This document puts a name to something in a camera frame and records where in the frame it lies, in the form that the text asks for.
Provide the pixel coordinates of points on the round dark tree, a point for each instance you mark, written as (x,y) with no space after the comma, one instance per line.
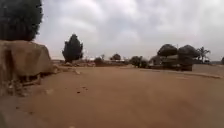
(187,53)
(167,50)

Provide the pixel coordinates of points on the dark conical tree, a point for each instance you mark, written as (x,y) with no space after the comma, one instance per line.
(72,48)

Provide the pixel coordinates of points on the palm tree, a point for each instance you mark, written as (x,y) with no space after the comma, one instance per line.
(203,53)

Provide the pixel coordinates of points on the brown dirt road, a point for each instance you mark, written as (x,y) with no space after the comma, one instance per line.
(126,100)

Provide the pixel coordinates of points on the low grey wall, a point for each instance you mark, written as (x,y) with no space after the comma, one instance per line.
(208,69)

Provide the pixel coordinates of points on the large tan boulder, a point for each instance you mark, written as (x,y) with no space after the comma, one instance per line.
(25,58)

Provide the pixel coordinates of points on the low dark bush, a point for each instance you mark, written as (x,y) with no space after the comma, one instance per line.
(98,61)
(138,61)

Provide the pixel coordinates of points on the large dark tree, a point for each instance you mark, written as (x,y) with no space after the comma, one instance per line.
(18,18)

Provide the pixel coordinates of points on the small dark tree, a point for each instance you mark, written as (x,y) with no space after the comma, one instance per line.
(116,57)

